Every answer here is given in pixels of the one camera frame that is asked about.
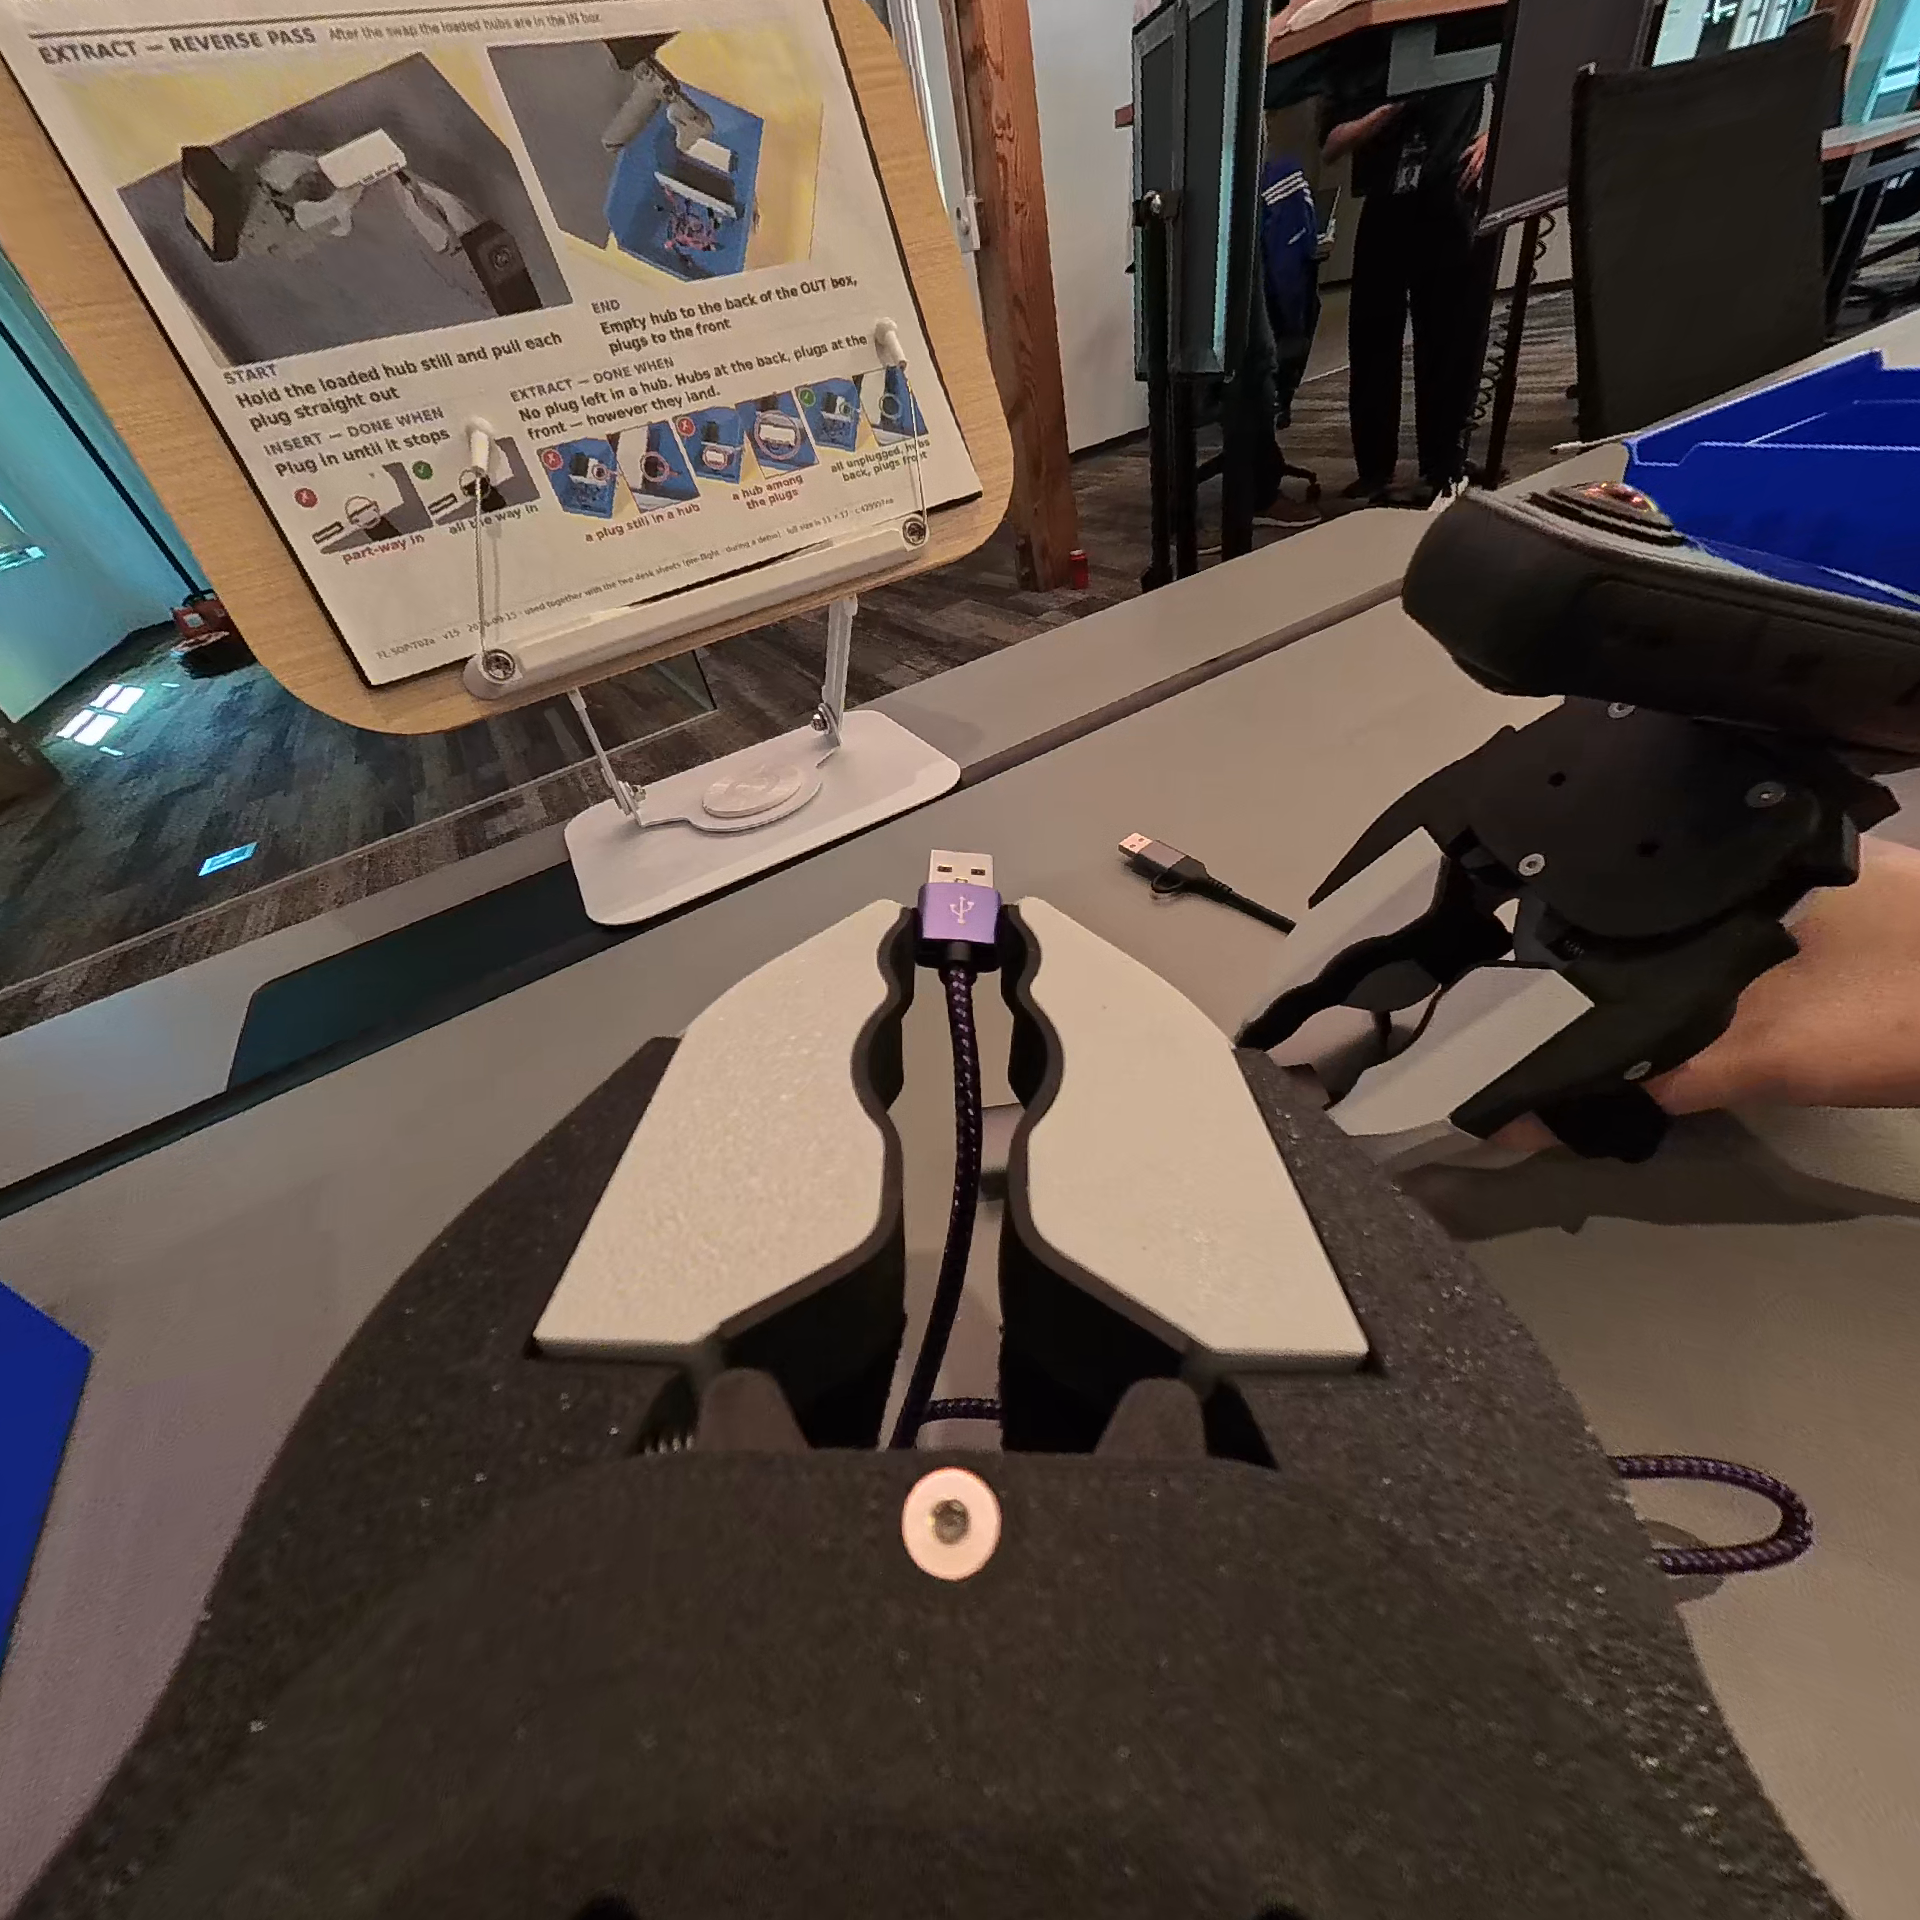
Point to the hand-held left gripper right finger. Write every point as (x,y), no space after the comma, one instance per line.
(1184,1186)

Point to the wooden pillar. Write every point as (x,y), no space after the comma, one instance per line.
(1014,300)

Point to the printed instruction sheet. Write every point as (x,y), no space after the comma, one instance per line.
(375,300)

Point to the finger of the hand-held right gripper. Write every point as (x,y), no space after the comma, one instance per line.
(1425,938)
(1441,796)

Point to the black office chair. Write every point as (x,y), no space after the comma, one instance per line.
(1694,225)

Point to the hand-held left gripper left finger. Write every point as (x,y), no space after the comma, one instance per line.
(735,1186)

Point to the black screen on stand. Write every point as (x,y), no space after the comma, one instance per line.
(1560,107)
(1184,225)

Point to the person's right hand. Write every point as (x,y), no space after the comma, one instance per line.
(1829,1004)

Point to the blue plastic bin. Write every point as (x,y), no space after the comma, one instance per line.
(1800,481)
(30,1441)

